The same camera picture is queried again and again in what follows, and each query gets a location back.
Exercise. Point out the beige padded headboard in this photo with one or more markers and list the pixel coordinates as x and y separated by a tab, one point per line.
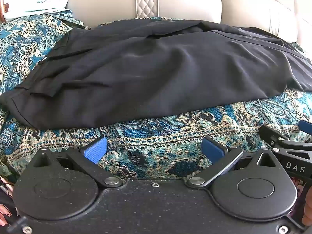
109	0

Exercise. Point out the white crumpled cloth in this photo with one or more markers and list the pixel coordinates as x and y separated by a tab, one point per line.
31	3

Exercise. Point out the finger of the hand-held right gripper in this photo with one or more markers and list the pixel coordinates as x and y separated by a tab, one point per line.
274	136
306	127

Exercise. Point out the black pants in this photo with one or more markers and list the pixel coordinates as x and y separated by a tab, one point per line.
146	73

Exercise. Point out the blue paisley blanket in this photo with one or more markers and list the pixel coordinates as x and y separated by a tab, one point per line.
151	136

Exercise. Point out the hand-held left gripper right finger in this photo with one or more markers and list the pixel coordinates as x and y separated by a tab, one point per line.
212	149

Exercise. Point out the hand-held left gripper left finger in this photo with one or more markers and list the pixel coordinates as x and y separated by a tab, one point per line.
96	149

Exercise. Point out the floral patterned clothing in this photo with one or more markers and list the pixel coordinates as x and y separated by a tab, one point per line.
6	187

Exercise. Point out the person's right hand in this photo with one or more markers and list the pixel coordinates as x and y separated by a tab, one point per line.
308	207

